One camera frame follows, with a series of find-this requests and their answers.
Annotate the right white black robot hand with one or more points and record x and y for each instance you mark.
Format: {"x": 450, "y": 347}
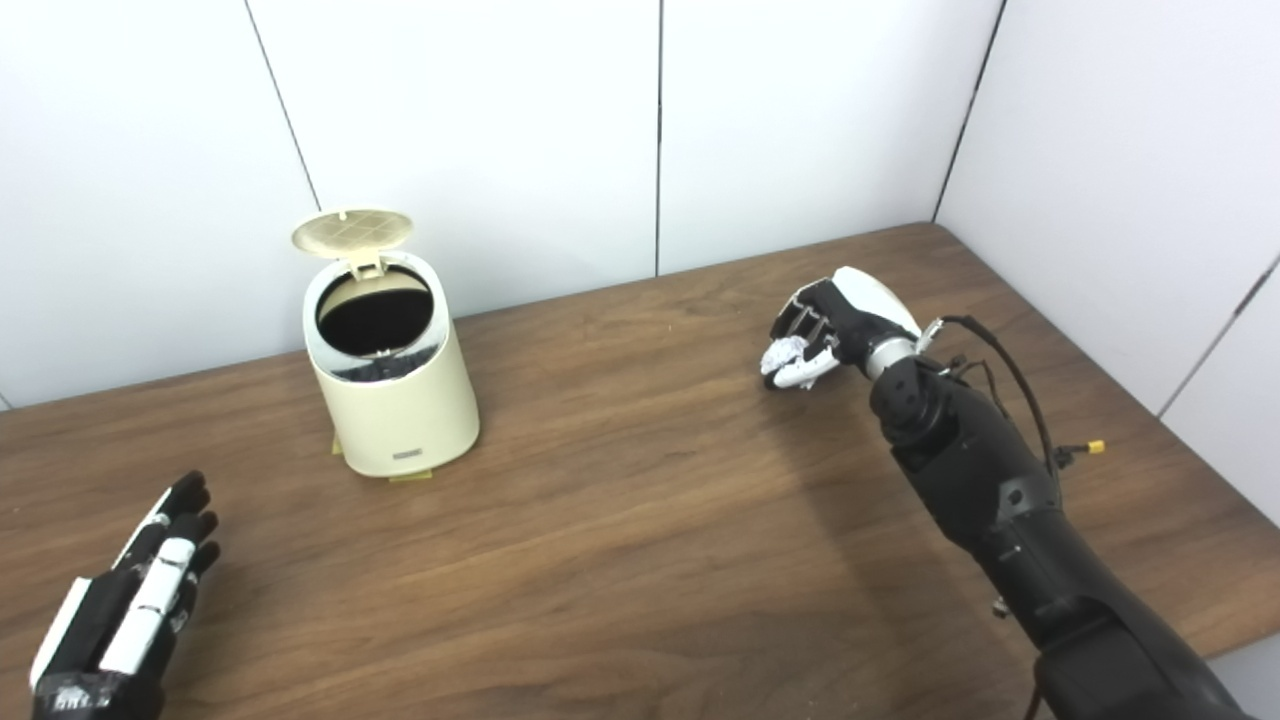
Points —
{"x": 860, "y": 305}

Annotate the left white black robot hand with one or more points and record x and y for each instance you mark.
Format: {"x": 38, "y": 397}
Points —
{"x": 130, "y": 600}

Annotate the white paper ball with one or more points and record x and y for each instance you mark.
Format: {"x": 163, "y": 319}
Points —
{"x": 782, "y": 353}

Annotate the cream-colored round bin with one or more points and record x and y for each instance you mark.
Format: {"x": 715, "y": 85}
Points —
{"x": 400, "y": 410}

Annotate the cream round bin lid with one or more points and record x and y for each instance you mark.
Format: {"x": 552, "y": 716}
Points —
{"x": 352, "y": 232}

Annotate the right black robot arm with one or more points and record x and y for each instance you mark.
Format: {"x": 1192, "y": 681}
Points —
{"x": 1020, "y": 520}

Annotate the wide yellow tape piece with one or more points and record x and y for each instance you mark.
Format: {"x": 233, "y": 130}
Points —
{"x": 410, "y": 474}

